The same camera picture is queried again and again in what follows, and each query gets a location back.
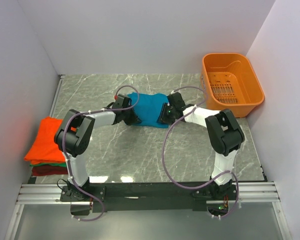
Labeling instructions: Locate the teal blue t shirt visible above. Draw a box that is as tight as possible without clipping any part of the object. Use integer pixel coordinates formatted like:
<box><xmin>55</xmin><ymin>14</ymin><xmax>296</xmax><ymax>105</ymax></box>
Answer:
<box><xmin>124</xmin><ymin>93</ymin><xmax>169</xmax><ymax>129</ymax></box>

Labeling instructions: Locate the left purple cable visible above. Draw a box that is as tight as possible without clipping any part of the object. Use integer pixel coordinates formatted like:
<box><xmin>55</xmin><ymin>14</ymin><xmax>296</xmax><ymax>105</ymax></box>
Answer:
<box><xmin>62</xmin><ymin>84</ymin><xmax>141</xmax><ymax>223</ymax></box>

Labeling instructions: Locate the folded orange t shirt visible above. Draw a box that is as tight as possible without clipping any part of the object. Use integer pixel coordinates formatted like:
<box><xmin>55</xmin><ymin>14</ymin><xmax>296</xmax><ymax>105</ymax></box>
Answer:
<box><xmin>24</xmin><ymin>116</ymin><xmax>66</xmax><ymax>167</ymax></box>

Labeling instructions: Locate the aluminium rail frame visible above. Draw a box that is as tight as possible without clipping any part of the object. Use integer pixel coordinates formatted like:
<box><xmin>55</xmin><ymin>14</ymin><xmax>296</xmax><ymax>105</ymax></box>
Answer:
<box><xmin>16</xmin><ymin>182</ymin><xmax>281</xmax><ymax>205</ymax></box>

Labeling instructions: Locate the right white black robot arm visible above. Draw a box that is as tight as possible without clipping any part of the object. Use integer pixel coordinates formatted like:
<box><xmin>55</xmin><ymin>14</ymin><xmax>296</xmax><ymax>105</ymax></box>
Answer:
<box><xmin>158</xmin><ymin>92</ymin><xmax>245</xmax><ymax>200</ymax></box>

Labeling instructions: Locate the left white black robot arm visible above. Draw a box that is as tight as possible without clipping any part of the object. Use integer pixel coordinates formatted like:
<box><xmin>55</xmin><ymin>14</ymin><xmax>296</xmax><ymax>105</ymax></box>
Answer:
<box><xmin>54</xmin><ymin>93</ymin><xmax>141</xmax><ymax>201</ymax></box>

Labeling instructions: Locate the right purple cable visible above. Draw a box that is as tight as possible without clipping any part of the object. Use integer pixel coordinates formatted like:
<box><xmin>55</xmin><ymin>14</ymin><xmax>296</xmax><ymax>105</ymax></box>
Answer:
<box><xmin>161</xmin><ymin>85</ymin><xmax>240</xmax><ymax>219</ymax></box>

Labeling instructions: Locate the purple cable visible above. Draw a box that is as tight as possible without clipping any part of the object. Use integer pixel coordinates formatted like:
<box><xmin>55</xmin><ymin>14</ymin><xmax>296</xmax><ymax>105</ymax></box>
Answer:
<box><xmin>62</xmin><ymin>84</ymin><xmax>141</xmax><ymax>223</ymax></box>
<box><xmin>161</xmin><ymin>85</ymin><xmax>240</xmax><ymax>219</ymax></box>

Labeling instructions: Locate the orange plastic basket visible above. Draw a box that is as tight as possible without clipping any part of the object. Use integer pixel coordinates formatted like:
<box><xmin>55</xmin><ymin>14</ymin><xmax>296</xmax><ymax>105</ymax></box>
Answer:
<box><xmin>200</xmin><ymin>53</ymin><xmax>265</xmax><ymax>118</ymax></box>

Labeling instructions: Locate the folded dark red t shirt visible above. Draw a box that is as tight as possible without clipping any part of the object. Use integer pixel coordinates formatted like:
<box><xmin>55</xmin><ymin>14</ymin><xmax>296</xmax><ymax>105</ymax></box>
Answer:
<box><xmin>31</xmin><ymin>165</ymin><xmax>68</xmax><ymax>177</ymax></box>

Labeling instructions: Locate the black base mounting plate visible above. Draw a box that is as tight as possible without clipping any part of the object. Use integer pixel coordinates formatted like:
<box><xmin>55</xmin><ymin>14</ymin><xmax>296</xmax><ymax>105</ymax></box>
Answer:
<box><xmin>60</xmin><ymin>182</ymin><xmax>238</xmax><ymax>216</ymax></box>

